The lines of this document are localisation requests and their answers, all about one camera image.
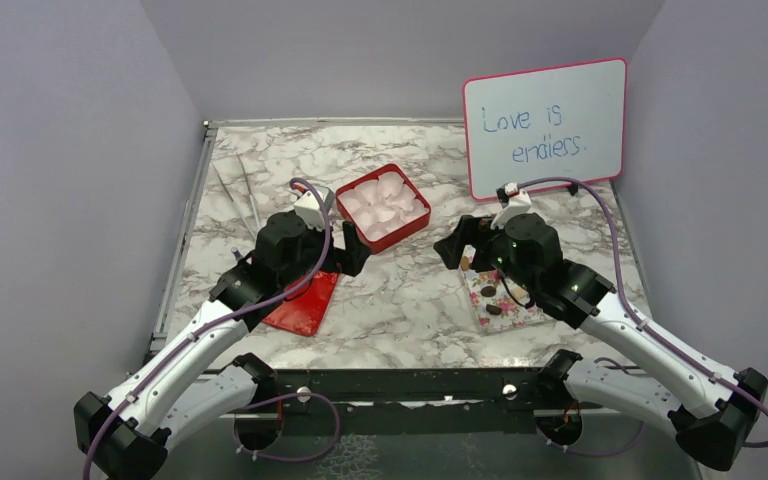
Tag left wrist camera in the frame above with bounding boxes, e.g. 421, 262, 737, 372
293, 184, 335, 231

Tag floral serving tray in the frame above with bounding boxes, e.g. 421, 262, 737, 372
459, 246, 553, 335

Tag pink framed whiteboard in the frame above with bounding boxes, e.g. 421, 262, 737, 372
462, 57, 627, 201

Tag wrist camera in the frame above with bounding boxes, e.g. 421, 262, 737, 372
491, 182, 532, 230
293, 184, 335, 231

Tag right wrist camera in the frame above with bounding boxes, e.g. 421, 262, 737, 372
491, 182, 532, 230

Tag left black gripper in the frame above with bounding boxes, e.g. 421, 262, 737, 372
280, 215, 372, 288

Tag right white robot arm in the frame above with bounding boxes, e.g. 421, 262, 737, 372
433, 214, 768, 471

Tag dark oval chocolate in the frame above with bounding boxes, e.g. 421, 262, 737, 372
480, 285, 497, 297

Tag metal serving tongs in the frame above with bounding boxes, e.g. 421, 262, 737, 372
209, 154, 261, 240

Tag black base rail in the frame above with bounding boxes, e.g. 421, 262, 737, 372
234, 367, 584, 452

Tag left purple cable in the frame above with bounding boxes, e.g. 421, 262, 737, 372
81, 177, 336, 480

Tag red chocolate box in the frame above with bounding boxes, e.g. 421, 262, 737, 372
336, 163, 431, 254

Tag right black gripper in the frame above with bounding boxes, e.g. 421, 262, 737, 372
435, 213, 540, 294

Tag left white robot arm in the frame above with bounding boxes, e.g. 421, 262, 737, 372
73, 207, 371, 479

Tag red box lid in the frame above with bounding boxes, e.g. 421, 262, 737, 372
263, 272, 340, 337

